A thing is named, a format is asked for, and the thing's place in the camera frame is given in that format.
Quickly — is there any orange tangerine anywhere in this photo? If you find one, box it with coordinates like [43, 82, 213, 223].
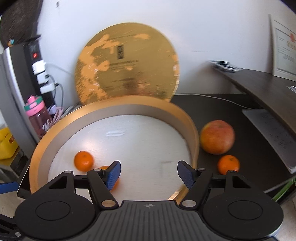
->
[74, 151, 94, 172]
[98, 165, 120, 191]
[217, 155, 240, 175]

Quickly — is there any white charger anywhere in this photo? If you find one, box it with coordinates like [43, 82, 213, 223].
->
[32, 59, 46, 75]
[37, 71, 49, 85]
[40, 83, 56, 94]

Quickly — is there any black power strip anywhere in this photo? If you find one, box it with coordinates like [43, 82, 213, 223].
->
[23, 40, 57, 114]

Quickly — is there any silver computer tower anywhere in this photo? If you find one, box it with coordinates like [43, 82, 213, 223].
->
[1, 44, 42, 145]

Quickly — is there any spiral notebook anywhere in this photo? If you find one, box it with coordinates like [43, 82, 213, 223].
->
[61, 104, 82, 118]

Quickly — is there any middle white charger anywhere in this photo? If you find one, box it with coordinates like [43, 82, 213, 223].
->
[37, 71, 49, 85]

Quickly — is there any yellow plastic crate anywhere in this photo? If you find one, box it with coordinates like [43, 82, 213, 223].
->
[0, 127, 19, 160]

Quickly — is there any pink water bottle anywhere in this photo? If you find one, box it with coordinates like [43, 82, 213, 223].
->
[24, 95, 52, 138]

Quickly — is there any framed certificate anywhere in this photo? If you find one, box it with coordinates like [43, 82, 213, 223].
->
[269, 14, 295, 81]

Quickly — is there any top white charger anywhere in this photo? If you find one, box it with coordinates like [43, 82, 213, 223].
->
[32, 59, 46, 75]

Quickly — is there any dark wooden shelf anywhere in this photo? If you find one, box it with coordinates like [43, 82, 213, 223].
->
[211, 64, 295, 136]

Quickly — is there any red apple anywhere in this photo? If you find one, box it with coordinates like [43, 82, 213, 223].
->
[200, 120, 235, 155]

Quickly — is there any pink coiled cable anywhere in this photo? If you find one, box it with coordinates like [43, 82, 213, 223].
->
[48, 105, 64, 127]

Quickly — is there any black round decorative plate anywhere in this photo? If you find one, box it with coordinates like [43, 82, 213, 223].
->
[1, 0, 43, 49]

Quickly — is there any bottom white charger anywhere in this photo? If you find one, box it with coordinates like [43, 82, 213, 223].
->
[40, 83, 56, 94]

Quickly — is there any black cable bundle in bag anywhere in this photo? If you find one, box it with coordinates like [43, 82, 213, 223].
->
[210, 60, 243, 73]

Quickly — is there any round gold box lid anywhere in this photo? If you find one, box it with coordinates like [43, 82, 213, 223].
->
[74, 23, 180, 105]

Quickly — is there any gold box base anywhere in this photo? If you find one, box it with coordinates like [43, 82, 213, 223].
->
[29, 96, 199, 201]

